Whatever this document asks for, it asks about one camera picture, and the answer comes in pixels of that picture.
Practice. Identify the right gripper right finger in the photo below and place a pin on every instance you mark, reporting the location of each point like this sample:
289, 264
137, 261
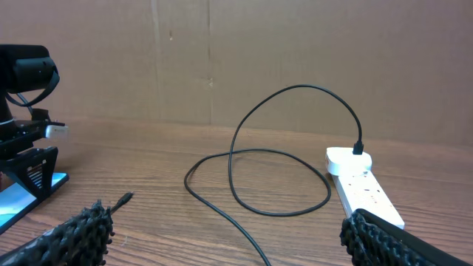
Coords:
373, 241

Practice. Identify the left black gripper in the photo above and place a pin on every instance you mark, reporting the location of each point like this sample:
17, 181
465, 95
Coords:
32, 169

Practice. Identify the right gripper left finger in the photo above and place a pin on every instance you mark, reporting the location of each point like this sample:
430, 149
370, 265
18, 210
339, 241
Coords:
81, 240

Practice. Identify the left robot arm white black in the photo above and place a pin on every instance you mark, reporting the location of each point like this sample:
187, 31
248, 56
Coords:
28, 75

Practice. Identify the white charger plug adapter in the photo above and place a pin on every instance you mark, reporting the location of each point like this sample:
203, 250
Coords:
341, 161

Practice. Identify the white power strip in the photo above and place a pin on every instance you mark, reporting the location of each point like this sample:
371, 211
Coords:
362, 191

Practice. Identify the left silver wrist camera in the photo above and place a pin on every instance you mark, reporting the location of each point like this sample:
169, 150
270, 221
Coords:
53, 131

